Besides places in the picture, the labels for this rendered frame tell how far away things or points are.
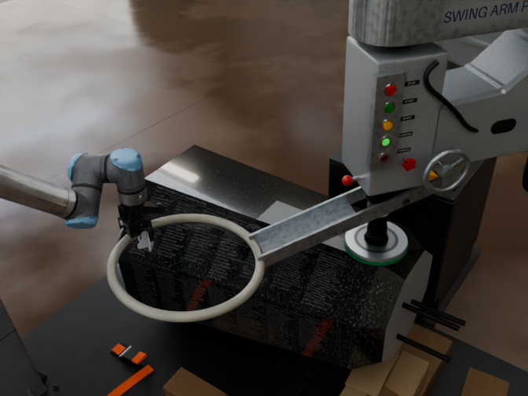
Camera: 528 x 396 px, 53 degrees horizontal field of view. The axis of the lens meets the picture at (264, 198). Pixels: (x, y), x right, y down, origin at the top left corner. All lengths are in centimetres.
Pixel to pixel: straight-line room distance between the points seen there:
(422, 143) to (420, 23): 35
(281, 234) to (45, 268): 184
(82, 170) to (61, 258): 167
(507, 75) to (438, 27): 34
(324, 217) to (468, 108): 56
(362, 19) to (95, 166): 88
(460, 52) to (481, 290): 134
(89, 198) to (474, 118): 115
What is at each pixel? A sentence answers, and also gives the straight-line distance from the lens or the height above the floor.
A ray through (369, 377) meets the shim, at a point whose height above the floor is 24.
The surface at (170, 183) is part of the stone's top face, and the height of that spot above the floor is 81.
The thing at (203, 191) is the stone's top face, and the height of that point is 81.
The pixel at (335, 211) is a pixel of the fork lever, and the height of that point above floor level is 95.
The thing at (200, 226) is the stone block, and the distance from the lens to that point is 211.
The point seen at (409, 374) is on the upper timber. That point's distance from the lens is 228.
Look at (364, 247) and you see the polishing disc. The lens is 184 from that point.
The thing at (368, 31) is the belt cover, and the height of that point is 159.
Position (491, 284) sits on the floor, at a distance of 303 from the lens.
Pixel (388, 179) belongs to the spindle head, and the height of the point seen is 116.
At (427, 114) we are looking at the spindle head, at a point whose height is 135.
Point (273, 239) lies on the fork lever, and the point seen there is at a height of 90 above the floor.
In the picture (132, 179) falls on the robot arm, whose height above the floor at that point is 116.
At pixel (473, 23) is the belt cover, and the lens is 149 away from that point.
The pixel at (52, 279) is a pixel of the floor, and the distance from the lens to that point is 321.
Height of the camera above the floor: 205
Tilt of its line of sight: 36 degrees down
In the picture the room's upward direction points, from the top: 4 degrees counter-clockwise
